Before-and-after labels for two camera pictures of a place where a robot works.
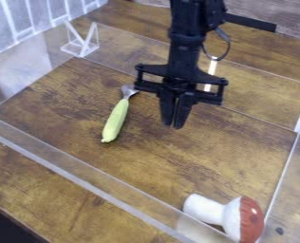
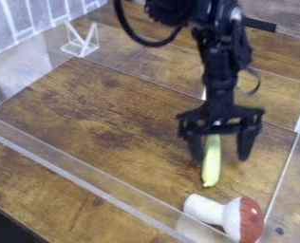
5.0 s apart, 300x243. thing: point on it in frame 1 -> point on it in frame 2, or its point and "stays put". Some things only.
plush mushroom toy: x=239 y=215 stays put
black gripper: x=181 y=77 -> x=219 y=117
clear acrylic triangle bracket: x=79 y=46 stays put
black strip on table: x=251 y=23 stays put
